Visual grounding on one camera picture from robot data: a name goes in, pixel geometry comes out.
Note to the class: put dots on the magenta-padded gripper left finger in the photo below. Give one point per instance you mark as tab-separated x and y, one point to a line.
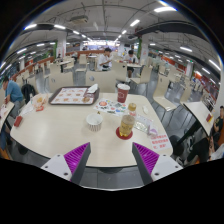
58	166

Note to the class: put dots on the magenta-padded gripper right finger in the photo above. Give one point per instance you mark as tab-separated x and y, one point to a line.
165	166

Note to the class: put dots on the clear tea bottle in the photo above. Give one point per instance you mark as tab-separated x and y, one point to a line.
126	125

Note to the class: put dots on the small purple wrapper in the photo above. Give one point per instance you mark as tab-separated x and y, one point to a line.
153	133

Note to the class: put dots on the flat round red coaster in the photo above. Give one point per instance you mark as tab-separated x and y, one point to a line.
130	136

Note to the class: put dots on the small white packet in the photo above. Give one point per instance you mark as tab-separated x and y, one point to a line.
145	110

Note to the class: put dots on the small red box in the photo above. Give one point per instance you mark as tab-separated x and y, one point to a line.
18	121

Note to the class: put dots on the beige neighbouring table, black leg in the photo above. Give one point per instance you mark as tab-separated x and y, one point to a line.
198	111

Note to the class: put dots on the clear plastic food bag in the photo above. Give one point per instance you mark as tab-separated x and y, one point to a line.
39	101

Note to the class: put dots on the person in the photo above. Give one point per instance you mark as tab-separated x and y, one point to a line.
14	91
131	60
219	121
104	61

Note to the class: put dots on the dark food tray, paper liner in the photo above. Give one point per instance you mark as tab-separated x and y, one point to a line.
71	96

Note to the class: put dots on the black backpack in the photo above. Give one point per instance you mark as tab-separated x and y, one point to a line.
28	93

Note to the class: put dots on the red paper cup with lid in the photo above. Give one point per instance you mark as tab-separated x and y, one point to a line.
123	94

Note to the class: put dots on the crumpled white napkin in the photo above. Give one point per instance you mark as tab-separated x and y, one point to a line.
92	88

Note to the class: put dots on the beige canteen chairs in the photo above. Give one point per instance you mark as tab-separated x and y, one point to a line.
100	80

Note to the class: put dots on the ceiling air conditioner unit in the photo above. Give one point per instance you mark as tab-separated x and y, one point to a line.
79	19

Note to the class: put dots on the ceiling lights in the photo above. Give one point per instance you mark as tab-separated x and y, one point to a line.
165	9

